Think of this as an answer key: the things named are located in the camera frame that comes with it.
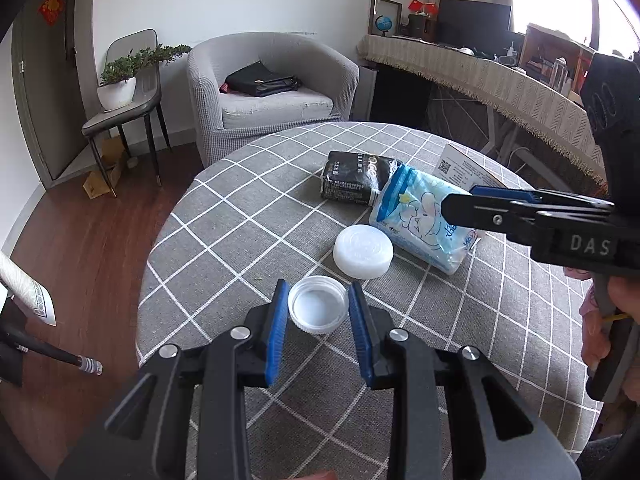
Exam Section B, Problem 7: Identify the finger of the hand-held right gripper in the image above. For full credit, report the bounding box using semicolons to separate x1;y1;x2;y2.
441;193;552;248
470;185;616;212

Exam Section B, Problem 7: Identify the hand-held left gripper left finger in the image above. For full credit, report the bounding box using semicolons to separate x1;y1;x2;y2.
55;279;292;480

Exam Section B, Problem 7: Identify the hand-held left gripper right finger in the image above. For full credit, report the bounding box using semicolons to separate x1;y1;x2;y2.
347;281;583;480

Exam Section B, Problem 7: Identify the white and brown cardboard box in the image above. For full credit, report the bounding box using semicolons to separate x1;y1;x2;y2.
436;143;510;192

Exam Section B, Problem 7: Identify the white plastic screw cap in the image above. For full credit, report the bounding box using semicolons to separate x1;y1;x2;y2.
288;276;349;335

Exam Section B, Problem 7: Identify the blue and white tissue packet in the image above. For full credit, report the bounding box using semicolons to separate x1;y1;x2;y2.
369;164;480;276

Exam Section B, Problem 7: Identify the white round plastic lid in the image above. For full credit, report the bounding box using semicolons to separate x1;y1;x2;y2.
333;226;394;281

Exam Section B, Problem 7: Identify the black tissue packet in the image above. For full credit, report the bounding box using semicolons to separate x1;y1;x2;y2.
320;151;403;207

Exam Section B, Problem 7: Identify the person's right hand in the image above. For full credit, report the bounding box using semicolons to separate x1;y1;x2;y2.
580;272;640;370

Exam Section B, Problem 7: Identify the grey checked tablecloth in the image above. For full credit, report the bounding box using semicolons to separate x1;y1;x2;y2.
136;121;616;480

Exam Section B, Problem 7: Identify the side table with fringed cloth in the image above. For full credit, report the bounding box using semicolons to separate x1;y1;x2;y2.
356;34;608;188

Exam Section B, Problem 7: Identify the wooden shelf box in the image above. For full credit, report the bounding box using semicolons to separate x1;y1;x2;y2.
520;24;596;96

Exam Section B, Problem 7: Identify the black cabinet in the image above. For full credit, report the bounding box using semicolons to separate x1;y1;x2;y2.
370;65;433;126

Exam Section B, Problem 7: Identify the black monitor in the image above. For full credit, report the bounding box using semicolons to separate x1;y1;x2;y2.
437;0;513;51

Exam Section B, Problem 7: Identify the brown wooden speaker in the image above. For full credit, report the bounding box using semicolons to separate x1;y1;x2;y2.
407;12;440;43

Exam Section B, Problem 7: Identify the framed picture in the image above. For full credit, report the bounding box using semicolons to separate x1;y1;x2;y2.
369;0;403;38

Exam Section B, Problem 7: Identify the black table leg with sock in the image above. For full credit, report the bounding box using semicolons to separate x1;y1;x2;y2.
0;322;103;376

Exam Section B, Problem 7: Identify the cardboard box on floor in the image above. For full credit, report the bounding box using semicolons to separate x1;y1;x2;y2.
82;135;131;200

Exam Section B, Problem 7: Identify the grey armchair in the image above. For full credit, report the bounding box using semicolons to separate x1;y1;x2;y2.
187;32;360;170

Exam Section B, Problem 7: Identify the black bag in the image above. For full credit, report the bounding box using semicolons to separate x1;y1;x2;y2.
220;61;302;98

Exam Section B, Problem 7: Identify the pale leaf-patterned tablecloth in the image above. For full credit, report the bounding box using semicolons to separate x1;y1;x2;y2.
0;251;55;327

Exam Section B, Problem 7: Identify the grey dining chair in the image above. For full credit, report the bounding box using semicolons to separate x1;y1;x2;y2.
81;29;172;198

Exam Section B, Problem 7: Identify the person's grey fleece-clad leg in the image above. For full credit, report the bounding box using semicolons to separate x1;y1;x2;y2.
582;435;640;480

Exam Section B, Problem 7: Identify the potted plant in white pot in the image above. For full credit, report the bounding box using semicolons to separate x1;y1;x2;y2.
97;44;192;112

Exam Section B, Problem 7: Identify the grey door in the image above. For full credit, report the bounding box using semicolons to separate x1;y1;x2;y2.
10;0;96;188

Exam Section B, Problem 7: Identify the red door decoration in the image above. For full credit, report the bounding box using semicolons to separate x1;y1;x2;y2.
39;0;66;26

